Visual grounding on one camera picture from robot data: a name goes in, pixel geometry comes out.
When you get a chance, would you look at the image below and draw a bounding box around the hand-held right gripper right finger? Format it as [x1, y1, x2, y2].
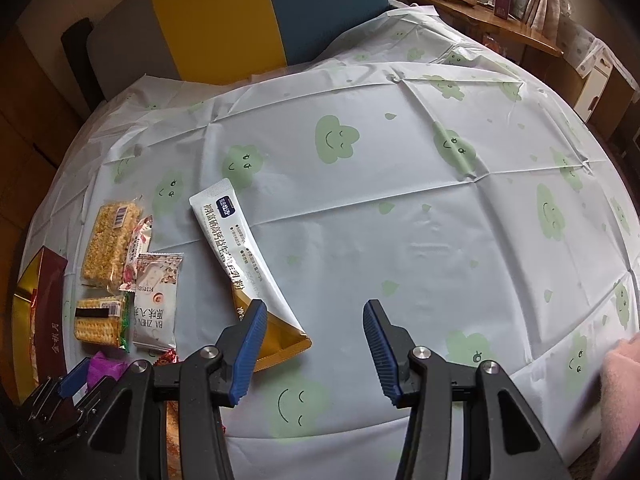
[362, 299, 573, 480]

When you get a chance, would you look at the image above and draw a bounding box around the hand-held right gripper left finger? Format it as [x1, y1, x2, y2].
[87, 299, 269, 480]

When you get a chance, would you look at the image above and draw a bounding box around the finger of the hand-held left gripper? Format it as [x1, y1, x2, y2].
[65, 374, 127, 439]
[27, 360, 94, 424]

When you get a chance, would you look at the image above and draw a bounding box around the purple wrapper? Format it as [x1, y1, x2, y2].
[86, 351, 132, 394]

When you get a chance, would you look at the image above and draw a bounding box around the white cake snack packet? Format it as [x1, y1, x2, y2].
[129, 251, 184, 354]

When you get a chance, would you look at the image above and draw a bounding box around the rose-print snack packet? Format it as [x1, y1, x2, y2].
[119, 215, 154, 292]

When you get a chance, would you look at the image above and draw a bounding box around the clear cracker packet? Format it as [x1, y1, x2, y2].
[72, 294, 132, 350]

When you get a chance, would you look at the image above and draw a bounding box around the maroon gift box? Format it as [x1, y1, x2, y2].
[14, 245, 69, 392]

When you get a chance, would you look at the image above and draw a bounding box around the orange snack packet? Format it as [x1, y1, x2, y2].
[162, 400, 229, 480]

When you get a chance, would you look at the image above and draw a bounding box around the long white gold sachet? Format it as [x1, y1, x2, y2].
[189, 178, 313, 373]

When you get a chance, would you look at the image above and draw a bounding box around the clear rice crisp bar packet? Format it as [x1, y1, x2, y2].
[80, 200, 146, 289]

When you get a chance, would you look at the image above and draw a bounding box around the white cloud-print tablecloth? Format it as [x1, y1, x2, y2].
[22, 2, 640, 480]

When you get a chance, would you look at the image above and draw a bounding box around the pink cloth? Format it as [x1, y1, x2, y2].
[590, 332, 640, 480]

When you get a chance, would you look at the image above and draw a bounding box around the yellow blue grey chair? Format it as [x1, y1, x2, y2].
[86, 0, 392, 107]

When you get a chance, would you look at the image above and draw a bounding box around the wooden shelf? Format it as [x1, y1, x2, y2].
[402, 0, 566, 57]

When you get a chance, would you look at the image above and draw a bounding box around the white patterned paper bag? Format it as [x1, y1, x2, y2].
[570, 25, 632, 122]

